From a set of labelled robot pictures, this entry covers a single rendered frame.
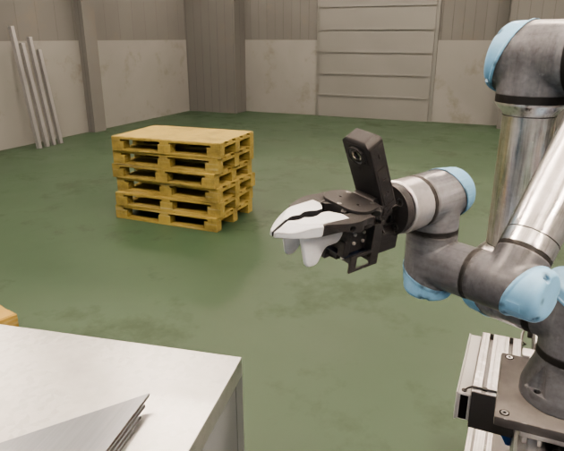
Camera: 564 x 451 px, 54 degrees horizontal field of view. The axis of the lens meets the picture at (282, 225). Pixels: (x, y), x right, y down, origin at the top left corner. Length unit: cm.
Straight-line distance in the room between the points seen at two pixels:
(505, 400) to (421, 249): 39
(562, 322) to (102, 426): 77
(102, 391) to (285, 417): 168
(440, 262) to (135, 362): 63
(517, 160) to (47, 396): 92
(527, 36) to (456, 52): 1083
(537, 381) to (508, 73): 54
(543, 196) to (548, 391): 40
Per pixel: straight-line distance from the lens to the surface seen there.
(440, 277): 82
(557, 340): 105
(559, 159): 85
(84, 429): 97
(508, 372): 119
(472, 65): 1179
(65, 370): 117
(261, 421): 265
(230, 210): 518
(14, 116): 975
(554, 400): 109
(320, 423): 265
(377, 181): 67
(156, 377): 110
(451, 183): 81
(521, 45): 99
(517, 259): 78
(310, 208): 65
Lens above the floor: 166
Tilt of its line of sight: 19 degrees down
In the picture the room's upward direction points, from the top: straight up
